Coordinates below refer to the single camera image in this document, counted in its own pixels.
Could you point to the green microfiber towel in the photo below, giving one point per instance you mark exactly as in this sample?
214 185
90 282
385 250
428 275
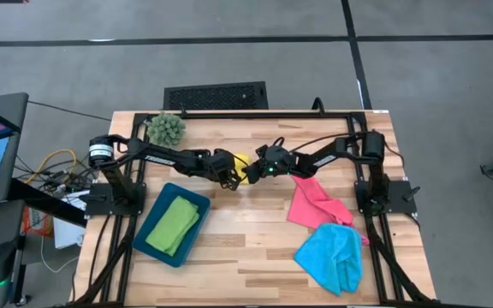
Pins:
171 226

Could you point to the black slanted desk bar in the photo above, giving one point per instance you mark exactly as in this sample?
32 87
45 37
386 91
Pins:
45 203

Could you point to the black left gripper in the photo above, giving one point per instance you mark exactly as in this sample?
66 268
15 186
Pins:
221 162

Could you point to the black aluminium table frame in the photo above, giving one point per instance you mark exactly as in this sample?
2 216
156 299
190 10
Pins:
272 114

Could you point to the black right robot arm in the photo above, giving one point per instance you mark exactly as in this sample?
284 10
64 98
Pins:
328 158

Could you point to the pink microfiber towel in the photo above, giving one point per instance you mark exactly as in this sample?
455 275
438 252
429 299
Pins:
315 205

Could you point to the orange package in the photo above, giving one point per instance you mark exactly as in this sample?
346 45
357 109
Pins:
37 222

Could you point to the yellow microfiber towel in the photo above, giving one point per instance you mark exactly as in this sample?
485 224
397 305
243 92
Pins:
242 164

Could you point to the teal plastic bin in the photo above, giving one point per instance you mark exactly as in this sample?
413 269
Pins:
161 194

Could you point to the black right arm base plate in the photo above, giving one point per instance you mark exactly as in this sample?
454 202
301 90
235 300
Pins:
398 199

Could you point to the green artificial plant ball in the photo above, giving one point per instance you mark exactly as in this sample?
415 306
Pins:
166 128

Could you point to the black computer mouse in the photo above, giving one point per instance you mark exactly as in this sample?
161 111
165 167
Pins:
0 265

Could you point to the white paper sheet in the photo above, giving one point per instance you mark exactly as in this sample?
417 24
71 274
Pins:
67 233

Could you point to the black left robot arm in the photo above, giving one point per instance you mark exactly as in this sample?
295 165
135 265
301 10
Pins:
165 158

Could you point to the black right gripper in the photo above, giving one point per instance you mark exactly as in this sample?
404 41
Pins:
278 160

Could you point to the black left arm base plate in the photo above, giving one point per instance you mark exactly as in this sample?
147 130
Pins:
101 203

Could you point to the blue microfiber towel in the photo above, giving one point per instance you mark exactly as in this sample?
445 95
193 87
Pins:
330 256

